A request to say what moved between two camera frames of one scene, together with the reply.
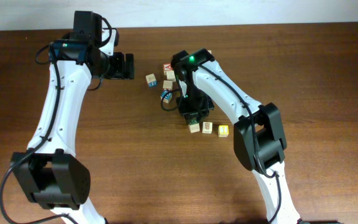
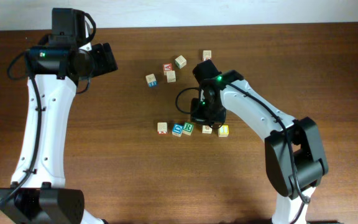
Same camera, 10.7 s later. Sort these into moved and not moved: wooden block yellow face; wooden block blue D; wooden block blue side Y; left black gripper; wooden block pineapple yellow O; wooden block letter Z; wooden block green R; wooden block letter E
Moved: wooden block blue D; wooden block letter E; wooden block green R; left black gripper
Not moved: wooden block pineapple yellow O; wooden block blue side Y; wooden block yellow face; wooden block letter Z
